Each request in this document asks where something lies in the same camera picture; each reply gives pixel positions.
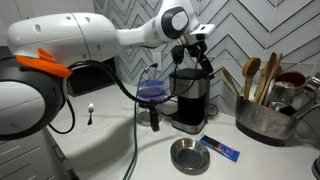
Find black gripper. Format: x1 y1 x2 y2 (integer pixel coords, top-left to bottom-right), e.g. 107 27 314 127
182 33 215 76

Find black and steel coffee maker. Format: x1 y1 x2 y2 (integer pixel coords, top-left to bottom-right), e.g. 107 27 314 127
168 67 212 135

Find round wooden spoon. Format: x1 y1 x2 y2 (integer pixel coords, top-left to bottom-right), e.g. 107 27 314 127
241 56 262 102

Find glass carafe with blue lid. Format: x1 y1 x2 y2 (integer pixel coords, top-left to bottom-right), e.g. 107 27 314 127
135 79 170 127

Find long wooden spatula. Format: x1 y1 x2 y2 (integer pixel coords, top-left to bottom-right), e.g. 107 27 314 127
254 52 278 104

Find thin wooden utensil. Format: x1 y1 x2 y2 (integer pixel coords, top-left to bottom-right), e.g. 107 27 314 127
261 53 284 106

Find steel utensil holder pot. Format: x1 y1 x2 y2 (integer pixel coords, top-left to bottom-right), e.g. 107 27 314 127
235 95 302 147

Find shiny metal cup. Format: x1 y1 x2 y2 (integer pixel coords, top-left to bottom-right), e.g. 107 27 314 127
267 81 296 110

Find blue snack packet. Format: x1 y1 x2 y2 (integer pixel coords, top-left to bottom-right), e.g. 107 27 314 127
198 134 241 164

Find round steel bowl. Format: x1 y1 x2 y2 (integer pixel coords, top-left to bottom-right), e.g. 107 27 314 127
169 137 211 176

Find black toaster oven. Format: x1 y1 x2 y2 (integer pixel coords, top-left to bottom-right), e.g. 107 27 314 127
66 57 117 98

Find metal teaspoon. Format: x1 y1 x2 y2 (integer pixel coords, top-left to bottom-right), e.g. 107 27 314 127
86 102 96 127

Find dark grey round object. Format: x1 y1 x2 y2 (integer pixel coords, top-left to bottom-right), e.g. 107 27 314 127
311 155 320 180

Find orange plastic clip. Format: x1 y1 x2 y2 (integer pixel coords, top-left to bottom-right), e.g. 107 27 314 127
15 47 73 80

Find grey cabinet drawers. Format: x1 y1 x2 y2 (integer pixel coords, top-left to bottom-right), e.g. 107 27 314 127
0 127 79 180

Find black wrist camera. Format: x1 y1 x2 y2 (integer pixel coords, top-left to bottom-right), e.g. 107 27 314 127
170 44 186 65

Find black camera cable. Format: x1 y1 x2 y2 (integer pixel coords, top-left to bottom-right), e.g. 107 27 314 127
167 62 180 101

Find white wall outlet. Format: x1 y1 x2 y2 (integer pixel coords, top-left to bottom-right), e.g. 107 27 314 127
152 52 163 72

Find black coffee maker cord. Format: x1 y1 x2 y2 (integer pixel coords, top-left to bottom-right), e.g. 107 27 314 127
207 102 220 118

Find black cable adapter box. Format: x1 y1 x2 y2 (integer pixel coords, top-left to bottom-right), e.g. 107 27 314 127
149 107 161 133

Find blue-green cable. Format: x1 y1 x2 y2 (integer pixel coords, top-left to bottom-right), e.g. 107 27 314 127
121 63 158 180

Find metal tongs handle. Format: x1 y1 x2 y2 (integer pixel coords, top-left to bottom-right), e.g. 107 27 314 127
292 99 320 121

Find thin black loop cable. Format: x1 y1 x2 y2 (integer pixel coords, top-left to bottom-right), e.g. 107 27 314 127
48 98 76 135

